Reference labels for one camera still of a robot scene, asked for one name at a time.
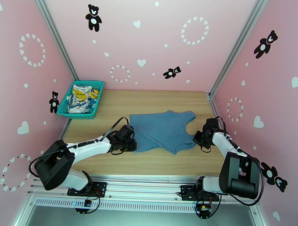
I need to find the blue tank top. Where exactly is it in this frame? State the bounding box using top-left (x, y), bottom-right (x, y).
top-left (127, 108), bottom-right (202, 156)

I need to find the white yellow blue printed garment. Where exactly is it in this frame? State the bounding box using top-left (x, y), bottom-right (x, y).
top-left (66, 82), bottom-right (101, 115)

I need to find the teal plastic basket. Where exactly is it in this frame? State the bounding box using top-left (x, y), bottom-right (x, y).
top-left (57, 79), bottom-right (105, 120)

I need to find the slotted metal strip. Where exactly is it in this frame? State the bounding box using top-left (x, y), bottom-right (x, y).
top-left (34, 196), bottom-right (255, 217)

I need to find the circuit board with yellow connector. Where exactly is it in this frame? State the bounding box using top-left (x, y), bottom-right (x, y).
top-left (195, 203), bottom-right (213, 218)

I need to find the aluminium front rail frame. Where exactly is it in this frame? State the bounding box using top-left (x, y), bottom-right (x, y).
top-left (26, 170), bottom-right (261, 207)

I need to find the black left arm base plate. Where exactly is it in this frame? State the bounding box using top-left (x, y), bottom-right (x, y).
top-left (67, 180), bottom-right (108, 198)

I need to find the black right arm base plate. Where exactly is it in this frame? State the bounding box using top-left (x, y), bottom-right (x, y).
top-left (180, 185), bottom-right (220, 203)

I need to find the black teddy bear wall sticker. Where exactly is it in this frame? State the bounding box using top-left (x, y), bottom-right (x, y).
top-left (259, 162), bottom-right (289, 193)
top-left (49, 91), bottom-right (60, 114)

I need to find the aluminium corner post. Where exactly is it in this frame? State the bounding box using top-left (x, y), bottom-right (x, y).
top-left (26, 0), bottom-right (83, 81)
top-left (209, 0), bottom-right (269, 97)

